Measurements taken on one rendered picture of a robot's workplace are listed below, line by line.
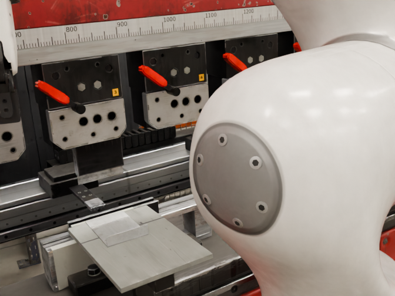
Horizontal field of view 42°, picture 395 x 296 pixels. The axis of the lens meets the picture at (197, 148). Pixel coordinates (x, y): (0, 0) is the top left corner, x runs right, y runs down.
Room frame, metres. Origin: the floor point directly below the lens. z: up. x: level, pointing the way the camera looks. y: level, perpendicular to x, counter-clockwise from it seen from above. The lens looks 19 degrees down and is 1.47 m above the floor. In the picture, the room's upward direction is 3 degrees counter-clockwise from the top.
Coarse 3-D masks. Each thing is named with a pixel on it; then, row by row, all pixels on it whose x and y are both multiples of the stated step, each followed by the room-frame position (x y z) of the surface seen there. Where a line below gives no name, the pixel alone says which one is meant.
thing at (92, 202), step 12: (48, 168) 1.21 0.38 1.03; (60, 168) 1.20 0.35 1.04; (72, 168) 1.20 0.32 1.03; (48, 180) 1.15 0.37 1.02; (60, 180) 1.14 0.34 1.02; (72, 180) 1.15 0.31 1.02; (96, 180) 1.18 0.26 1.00; (48, 192) 1.14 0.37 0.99; (60, 192) 1.13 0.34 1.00; (72, 192) 1.12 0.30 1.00; (84, 192) 1.11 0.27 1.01; (84, 204) 1.05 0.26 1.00; (96, 204) 1.03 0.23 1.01
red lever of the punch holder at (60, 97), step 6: (36, 84) 0.87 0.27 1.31; (42, 84) 0.87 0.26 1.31; (48, 84) 0.88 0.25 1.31; (42, 90) 0.87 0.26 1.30; (48, 90) 0.87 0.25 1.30; (54, 90) 0.88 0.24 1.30; (54, 96) 0.88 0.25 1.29; (60, 96) 0.88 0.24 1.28; (66, 96) 0.89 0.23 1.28; (60, 102) 0.88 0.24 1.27; (66, 102) 0.89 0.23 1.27; (72, 102) 0.90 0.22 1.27; (72, 108) 0.91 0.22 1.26; (78, 108) 0.89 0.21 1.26; (84, 108) 0.90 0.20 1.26
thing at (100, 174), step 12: (96, 144) 0.99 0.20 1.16; (108, 144) 1.00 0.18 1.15; (120, 144) 1.01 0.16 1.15; (84, 156) 0.97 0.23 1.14; (96, 156) 0.98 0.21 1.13; (108, 156) 1.00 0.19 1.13; (120, 156) 1.01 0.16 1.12; (84, 168) 0.97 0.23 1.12; (96, 168) 0.98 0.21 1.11; (108, 168) 1.00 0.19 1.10; (120, 168) 1.02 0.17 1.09; (84, 180) 0.98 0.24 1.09
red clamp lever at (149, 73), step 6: (144, 66) 0.97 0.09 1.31; (144, 72) 0.97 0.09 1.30; (150, 72) 0.98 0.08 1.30; (150, 78) 0.98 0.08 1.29; (156, 78) 0.98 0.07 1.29; (162, 78) 0.99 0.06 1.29; (156, 84) 0.99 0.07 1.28; (162, 84) 0.99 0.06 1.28; (168, 84) 1.00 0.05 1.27; (168, 90) 1.01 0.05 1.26; (174, 90) 1.00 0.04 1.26
